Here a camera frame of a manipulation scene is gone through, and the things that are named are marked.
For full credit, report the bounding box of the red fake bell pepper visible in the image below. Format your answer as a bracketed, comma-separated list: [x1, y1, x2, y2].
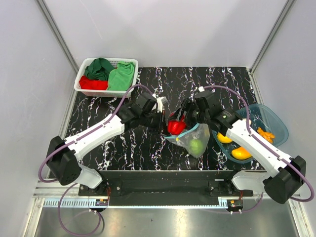
[167, 112, 186, 135]

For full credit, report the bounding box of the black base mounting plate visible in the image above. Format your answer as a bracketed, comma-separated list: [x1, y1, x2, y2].
[79, 170, 254, 208]

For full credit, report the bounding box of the aluminium frame rail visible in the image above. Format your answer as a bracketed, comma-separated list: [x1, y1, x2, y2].
[29, 182, 313, 237]

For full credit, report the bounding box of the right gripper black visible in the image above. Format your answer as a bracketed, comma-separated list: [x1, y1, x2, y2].
[168, 97, 209, 132]

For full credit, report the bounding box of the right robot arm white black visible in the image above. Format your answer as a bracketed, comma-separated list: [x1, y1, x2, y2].
[169, 89, 307, 204]

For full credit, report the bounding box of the orange fake food piece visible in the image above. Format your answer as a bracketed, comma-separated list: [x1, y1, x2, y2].
[257, 127, 275, 144]

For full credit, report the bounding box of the teal plastic container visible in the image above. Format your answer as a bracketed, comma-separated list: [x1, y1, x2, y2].
[248, 104, 289, 147]

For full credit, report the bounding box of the dark green cloth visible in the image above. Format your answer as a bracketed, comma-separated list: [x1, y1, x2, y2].
[84, 58, 115, 81]

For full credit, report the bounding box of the orange fake mango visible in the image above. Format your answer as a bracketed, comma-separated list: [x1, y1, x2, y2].
[231, 147, 252, 160]

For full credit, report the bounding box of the clear zip top bag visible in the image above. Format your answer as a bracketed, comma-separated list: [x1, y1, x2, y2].
[165, 123, 210, 155]

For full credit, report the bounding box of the teal plastic container lid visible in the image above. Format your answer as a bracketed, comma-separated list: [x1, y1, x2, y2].
[212, 131, 253, 164]

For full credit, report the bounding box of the yellow fake lemon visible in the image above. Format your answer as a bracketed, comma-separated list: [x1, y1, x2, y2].
[217, 133, 233, 144]

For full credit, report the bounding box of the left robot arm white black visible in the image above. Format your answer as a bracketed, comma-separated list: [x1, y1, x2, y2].
[46, 93, 167, 196]

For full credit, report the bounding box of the green fake vegetable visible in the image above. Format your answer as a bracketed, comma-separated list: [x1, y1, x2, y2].
[189, 139, 205, 158]

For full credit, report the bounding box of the light green cloth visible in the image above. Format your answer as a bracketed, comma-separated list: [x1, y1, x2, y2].
[107, 61, 135, 91]

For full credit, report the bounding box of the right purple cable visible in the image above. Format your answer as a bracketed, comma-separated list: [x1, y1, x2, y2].
[198, 85, 315, 202]

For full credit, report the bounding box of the red cloth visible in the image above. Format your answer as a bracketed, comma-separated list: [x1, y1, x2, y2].
[79, 76, 108, 90]

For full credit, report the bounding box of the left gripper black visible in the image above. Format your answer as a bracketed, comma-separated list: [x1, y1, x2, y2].
[141, 110, 171, 138]

